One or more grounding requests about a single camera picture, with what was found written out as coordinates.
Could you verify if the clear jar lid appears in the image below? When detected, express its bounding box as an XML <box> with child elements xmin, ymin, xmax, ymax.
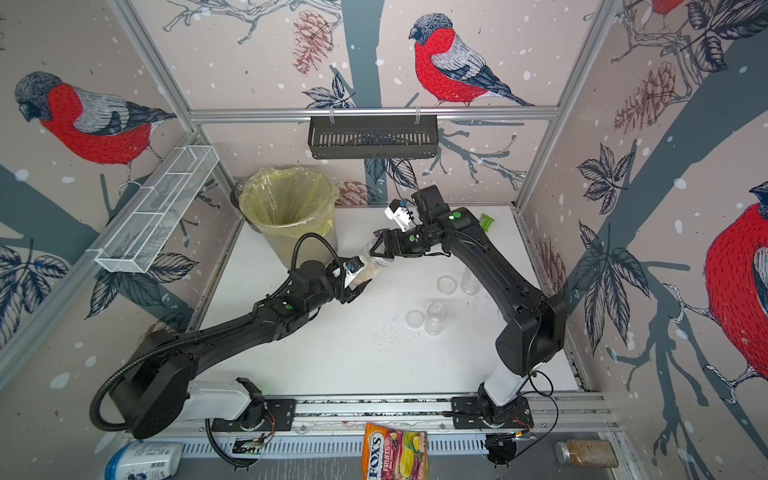
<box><xmin>405</xmin><ymin>310</ymin><xmax>425</xmax><ymax>330</ymax></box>
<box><xmin>436</xmin><ymin>275</ymin><xmax>457</xmax><ymax>296</ymax></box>

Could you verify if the wide jar patterned lid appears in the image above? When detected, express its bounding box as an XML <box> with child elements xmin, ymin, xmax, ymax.
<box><xmin>350</xmin><ymin>240</ymin><xmax>394</xmax><ymax>289</ymax></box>

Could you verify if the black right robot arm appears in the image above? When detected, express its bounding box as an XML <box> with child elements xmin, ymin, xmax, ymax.
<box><xmin>371</xmin><ymin>201</ymin><xmax>566</xmax><ymax>407</ymax></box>

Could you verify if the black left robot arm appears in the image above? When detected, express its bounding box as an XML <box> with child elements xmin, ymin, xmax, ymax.
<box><xmin>89</xmin><ymin>233</ymin><xmax>352</xmax><ymax>439</ymax></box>

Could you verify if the green snack packet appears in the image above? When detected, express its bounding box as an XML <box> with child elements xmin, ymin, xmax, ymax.
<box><xmin>479</xmin><ymin>213</ymin><xmax>495</xmax><ymax>233</ymax></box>

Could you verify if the bin with yellow bag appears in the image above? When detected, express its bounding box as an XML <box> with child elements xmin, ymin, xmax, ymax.
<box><xmin>238</xmin><ymin>167</ymin><xmax>339</xmax><ymax>268</ymax></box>

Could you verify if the black hanging basket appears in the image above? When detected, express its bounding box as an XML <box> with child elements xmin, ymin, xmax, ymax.
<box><xmin>308</xmin><ymin>115</ymin><xmax>439</xmax><ymax>160</ymax></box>

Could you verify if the Fox's candy bag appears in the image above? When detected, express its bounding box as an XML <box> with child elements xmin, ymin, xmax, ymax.
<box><xmin>361</xmin><ymin>423</ymin><xmax>428</xmax><ymax>480</ymax></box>

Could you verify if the white blue-lid container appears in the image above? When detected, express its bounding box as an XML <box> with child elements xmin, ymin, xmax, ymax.
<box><xmin>104</xmin><ymin>441</ymin><xmax>183</xmax><ymax>480</ymax></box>

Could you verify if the grain-filled jar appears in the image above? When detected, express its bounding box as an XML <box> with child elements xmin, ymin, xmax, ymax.
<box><xmin>554</xmin><ymin>439</ymin><xmax>619</xmax><ymax>468</ymax></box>

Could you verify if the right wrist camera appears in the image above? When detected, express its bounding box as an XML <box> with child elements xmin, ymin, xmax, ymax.
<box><xmin>385</xmin><ymin>185</ymin><xmax>450</xmax><ymax>232</ymax></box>

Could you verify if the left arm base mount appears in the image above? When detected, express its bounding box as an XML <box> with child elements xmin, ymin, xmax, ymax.
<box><xmin>210</xmin><ymin>377</ymin><xmax>297</xmax><ymax>433</ymax></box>

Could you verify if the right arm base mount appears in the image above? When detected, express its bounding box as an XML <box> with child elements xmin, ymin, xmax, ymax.
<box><xmin>443</xmin><ymin>395</ymin><xmax>534</xmax><ymax>430</ymax></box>

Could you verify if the white wire shelf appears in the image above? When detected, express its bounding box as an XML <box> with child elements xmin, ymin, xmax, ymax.
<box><xmin>95</xmin><ymin>145</ymin><xmax>219</xmax><ymax>273</ymax></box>

